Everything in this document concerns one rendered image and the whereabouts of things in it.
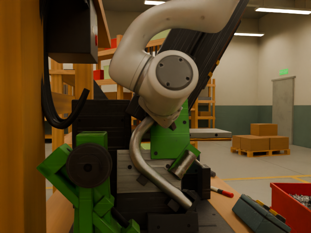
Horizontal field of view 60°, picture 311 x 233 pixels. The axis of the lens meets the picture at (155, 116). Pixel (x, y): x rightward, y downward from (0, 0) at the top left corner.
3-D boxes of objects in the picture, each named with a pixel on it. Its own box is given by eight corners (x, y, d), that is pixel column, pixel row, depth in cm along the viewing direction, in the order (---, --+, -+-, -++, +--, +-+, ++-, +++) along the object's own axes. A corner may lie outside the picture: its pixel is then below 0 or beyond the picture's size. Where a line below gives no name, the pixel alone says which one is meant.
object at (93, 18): (99, 64, 84) (98, 15, 83) (92, 53, 67) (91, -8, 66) (58, 63, 83) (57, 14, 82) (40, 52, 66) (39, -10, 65)
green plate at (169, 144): (185, 160, 85) (182, 95, 89) (191, 158, 77) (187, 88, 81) (148, 161, 83) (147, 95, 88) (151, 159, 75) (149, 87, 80)
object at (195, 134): (216, 136, 108) (216, 128, 108) (231, 141, 92) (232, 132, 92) (118, 137, 104) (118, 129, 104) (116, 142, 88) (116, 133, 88)
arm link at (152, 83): (132, 101, 55) (172, 122, 55) (134, 79, 42) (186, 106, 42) (151, 68, 57) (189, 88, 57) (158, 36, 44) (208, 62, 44)
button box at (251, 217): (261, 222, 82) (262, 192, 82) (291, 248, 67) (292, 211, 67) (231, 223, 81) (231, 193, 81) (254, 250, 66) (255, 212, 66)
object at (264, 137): (268, 150, 752) (268, 123, 749) (290, 154, 675) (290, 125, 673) (230, 151, 716) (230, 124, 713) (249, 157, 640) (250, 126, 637)
